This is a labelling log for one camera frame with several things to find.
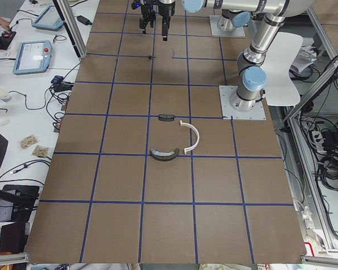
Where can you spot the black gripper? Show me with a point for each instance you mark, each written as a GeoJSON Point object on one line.
{"type": "Point", "coordinates": [146, 10]}
{"type": "Point", "coordinates": [165, 12]}

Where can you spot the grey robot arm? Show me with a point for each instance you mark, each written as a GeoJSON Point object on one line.
{"type": "Point", "coordinates": [230, 19]}
{"type": "Point", "coordinates": [275, 14]}

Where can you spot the black power adapter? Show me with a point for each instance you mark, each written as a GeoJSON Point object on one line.
{"type": "Point", "coordinates": [83, 20]}

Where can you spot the dark brake pad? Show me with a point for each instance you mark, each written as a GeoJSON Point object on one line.
{"type": "Point", "coordinates": [166, 117]}

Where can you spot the blue teach pendant far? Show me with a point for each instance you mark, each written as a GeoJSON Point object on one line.
{"type": "Point", "coordinates": [49, 19]}

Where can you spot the blue teach pendant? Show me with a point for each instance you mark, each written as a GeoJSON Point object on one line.
{"type": "Point", "coordinates": [33, 57]}
{"type": "Point", "coordinates": [49, 19]}

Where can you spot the blue teach pendant near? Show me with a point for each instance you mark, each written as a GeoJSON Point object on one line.
{"type": "Point", "coordinates": [33, 57]}

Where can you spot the green curved brake shoe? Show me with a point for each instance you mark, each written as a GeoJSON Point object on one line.
{"type": "Point", "coordinates": [164, 156]}

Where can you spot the white chair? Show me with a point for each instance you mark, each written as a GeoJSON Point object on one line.
{"type": "Point", "coordinates": [279, 88]}

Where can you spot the white paper cup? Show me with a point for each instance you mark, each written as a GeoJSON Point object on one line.
{"type": "Point", "coordinates": [5, 96]}

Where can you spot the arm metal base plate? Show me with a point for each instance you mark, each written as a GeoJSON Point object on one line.
{"type": "Point", "coordinates": [234, 108]}
{"type": "Point", "coordinates": [217, 28]}

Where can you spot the aluminium frame post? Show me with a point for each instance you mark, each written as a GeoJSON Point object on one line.
{"type": "Point", "coordinates": [65, 12]}

